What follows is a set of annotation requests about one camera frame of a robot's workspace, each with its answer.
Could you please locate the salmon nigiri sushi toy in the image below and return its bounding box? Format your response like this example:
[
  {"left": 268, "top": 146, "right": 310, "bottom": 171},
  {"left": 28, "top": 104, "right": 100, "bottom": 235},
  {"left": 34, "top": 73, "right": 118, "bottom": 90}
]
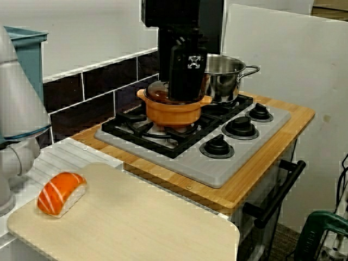
[{"left": 36, "top": 171, "right": 89, "bottom": 219}]

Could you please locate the orange toy pot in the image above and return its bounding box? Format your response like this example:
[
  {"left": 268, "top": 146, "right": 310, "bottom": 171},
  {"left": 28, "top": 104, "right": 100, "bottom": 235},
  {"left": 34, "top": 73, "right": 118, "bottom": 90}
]
[{"left": 136, "top": 89, "right": 213, "bottom": 128}]

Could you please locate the black burner grate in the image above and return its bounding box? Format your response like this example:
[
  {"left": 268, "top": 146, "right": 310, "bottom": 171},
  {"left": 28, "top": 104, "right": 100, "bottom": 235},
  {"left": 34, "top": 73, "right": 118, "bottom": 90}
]
[
  {"left": 101, "top": 107, "right": 218, "bottom": 160},
  {"left": 202, "top": 94, "right": 254, "bottom": 120}
]

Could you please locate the brown lid with yellow knob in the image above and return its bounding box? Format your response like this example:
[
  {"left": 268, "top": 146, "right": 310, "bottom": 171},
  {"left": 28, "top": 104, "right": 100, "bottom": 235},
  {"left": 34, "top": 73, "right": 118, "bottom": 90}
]
[{"left": 143, "top": 80, "right": 205, "bottom": 105}]

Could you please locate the black stove knob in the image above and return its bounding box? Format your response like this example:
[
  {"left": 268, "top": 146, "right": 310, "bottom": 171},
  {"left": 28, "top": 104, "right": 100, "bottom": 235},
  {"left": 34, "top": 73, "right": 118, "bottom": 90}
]
[
  {"left": 199, "top": 134, "right": 235, "bottom": 159},
  {"left": 221, "top": 116, "right": 260, "bottom": 141},
  {"left": 244, "top": 102, "right": 274, "bottom": 123}
]

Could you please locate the grey stove top plate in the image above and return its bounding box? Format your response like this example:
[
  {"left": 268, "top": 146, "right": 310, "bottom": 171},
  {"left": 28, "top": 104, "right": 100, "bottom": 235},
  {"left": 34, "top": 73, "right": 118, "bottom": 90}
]
[{"left": 94, "top": 102, "right": 293, "bottom": 189}]

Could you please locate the stainless steel pot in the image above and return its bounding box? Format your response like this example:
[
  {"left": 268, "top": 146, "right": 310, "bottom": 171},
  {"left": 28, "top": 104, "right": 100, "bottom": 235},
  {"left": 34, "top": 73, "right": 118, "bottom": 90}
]
[{"left": 203, "top": 53, "right": 261, "bottom": 105}]

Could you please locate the light wooden cutting board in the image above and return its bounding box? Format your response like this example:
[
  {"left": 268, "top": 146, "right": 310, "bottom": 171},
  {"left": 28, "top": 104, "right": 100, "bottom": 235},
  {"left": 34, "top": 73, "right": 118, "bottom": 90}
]
[{"left": 7, "top": 162, "right": 241, "bottom": 261}]

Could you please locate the black side panel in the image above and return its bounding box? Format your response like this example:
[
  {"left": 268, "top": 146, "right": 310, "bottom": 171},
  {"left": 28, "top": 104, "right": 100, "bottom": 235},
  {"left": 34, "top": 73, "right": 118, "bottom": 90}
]
[{"left": 208, "top": 0, "right": 225, "bottom": 55}]

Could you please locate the grey toy faucet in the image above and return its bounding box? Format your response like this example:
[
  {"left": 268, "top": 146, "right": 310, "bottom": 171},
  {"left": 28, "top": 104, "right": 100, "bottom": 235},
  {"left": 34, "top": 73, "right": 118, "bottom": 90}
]
[{"left": 0, "top": 26, "right": 52, "bottom": 217}]

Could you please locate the teal dish rack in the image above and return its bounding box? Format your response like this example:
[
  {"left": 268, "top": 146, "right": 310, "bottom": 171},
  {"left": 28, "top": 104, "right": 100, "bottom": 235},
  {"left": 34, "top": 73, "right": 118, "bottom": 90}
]
[{"left": 4, "top": 26, "right": 50, "bottom": 115}]

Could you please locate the brown cardboard box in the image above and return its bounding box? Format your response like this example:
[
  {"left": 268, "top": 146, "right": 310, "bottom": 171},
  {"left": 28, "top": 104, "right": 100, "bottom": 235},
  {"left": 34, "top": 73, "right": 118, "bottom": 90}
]
[{"left": 311, "top": 0, "right": 348, "bottom": 21}]

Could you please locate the black oven door handle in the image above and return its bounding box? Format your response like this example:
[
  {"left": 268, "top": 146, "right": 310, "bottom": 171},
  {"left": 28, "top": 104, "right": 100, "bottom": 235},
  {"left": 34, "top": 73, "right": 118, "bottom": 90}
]
[{"left": 243, "top": 159, "right": 307, "bottom": 229}]

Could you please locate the black cable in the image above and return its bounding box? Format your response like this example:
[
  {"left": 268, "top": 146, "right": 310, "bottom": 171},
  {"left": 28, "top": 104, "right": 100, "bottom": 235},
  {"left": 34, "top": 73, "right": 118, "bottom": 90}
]
[{"left": 335, "top": 153, "right": 348, "bottom": 215}]

